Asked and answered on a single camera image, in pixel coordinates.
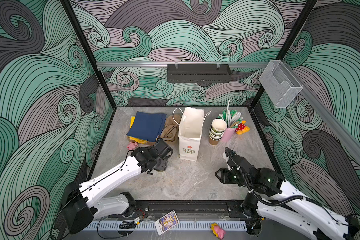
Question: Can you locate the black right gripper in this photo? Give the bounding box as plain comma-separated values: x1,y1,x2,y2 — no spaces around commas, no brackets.
213,167,253,188

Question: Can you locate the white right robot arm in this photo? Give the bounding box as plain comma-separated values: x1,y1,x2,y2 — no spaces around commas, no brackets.
215,156,360,240

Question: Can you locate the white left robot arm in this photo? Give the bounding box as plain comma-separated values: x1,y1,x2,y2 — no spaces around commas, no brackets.
59,143,173,235

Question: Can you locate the white paper takeout bag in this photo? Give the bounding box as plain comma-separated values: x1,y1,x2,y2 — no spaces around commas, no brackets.
172,107,211,162

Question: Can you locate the brown cardboard napkin tray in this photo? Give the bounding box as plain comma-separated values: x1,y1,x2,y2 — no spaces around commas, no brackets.
127,136,155,146

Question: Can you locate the pink squishy toy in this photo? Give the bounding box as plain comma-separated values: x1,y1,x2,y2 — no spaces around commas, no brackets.
127,142,139,151

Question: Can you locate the navy blue napkin stack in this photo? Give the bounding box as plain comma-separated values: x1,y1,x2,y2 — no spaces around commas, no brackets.
127,112,167,142

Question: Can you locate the brown cup sleeve pile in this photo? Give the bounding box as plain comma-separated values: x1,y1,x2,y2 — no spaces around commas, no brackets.
161,114,181,142

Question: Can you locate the pink straw holder cup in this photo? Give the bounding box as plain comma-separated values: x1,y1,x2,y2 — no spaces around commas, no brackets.
221,128,236,143

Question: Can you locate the red yellow plush toy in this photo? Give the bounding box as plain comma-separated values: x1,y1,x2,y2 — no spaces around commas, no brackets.
235,121,250,135

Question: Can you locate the stack of green paper cups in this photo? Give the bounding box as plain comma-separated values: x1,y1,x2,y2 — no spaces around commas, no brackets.
209,119,227,146

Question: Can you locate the wrapped straws bundle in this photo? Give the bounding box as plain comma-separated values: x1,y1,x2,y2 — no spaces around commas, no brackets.
218,99,243,128

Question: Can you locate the pink yellow toy figure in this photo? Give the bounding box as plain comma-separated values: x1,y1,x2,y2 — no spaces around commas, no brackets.
211,223,226,240

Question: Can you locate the colourful picture card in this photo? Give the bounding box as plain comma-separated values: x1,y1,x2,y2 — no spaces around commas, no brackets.
155,210,180,236

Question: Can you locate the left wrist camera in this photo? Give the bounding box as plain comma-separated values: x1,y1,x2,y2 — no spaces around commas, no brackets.
153,139,173,158

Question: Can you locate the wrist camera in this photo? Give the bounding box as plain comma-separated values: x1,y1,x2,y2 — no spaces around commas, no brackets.
153,139,173,158
223,147,240,166

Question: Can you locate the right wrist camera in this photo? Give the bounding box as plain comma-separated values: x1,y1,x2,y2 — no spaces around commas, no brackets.
223,147,240,166

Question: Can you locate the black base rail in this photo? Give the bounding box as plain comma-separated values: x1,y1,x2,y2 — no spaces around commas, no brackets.
119,200,258,219

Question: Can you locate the white slotted cable duct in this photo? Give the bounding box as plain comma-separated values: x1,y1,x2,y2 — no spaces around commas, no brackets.
83,220,248,232

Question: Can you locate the black wall shelf tray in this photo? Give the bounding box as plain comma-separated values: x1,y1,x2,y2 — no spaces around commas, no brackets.
167,65,232,84

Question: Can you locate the clear acrylic wall holder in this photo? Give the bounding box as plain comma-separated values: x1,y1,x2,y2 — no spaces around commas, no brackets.
260,60,303,109

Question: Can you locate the aluminium wall rail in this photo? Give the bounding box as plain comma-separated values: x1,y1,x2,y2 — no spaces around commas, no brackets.
96,61,268,69

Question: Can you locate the black corner frame post right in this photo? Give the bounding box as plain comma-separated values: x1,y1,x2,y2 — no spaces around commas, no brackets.
249,0,318,109

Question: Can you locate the black corner frame post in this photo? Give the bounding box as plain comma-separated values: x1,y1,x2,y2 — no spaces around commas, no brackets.
60,0,117,111
249,0,318,109

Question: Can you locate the black corner frame post left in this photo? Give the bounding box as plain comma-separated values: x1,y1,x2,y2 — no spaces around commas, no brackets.
60,0,117,111

